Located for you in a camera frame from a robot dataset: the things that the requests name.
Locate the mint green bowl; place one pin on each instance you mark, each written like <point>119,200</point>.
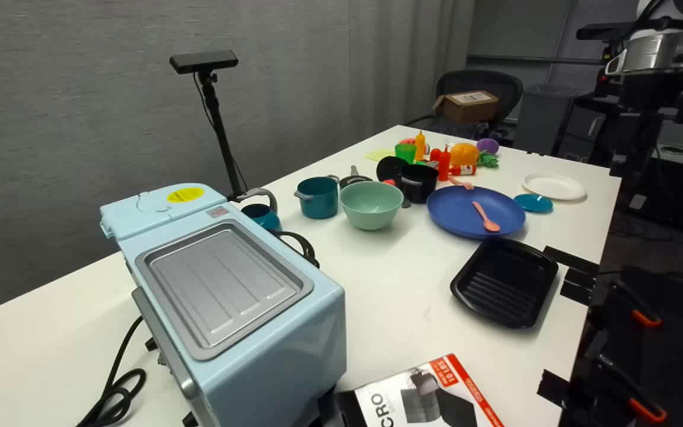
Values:
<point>370,207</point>

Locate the green plastic funnel cup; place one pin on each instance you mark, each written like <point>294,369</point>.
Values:
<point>406,150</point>

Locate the blue round plate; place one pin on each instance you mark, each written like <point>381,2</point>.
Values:
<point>467,214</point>

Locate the black camera on stand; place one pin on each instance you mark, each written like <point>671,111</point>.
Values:
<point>202,63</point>

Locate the black clamp orange tip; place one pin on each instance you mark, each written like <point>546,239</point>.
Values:
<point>647,411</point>
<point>646,318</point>

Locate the dark teal mug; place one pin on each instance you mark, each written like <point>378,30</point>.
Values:
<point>317,198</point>

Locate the brown cardboard box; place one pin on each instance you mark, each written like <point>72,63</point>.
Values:
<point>464,105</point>

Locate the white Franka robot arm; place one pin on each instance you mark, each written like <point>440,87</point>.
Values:
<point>647,48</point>

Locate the light blue toaster oven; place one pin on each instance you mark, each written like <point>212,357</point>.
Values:
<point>224,303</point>

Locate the black office chair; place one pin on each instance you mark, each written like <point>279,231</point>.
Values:
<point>508,85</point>

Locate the black ridged grill tray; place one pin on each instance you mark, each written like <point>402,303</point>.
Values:
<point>506,283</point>

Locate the pink plastic spoon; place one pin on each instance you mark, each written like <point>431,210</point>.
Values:
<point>487,220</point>

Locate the white round plate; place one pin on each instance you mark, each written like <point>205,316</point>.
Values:
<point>555,187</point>

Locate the orange black white box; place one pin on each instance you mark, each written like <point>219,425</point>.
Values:
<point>436,393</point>

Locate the dark gray ladle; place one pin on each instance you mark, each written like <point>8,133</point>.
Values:
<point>353,175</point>

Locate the purple toy item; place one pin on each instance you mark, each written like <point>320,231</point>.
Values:
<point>488,144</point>

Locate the red toy item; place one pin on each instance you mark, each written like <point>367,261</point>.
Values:
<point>442,162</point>

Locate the small teal lid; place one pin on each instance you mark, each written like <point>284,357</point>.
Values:
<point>533,205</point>

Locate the orange toy bottle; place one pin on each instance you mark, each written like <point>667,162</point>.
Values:
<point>419,143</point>

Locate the black equipment stand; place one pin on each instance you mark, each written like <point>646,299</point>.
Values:
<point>657,357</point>

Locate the black toy saucepan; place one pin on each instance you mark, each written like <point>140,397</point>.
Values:
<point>410,181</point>

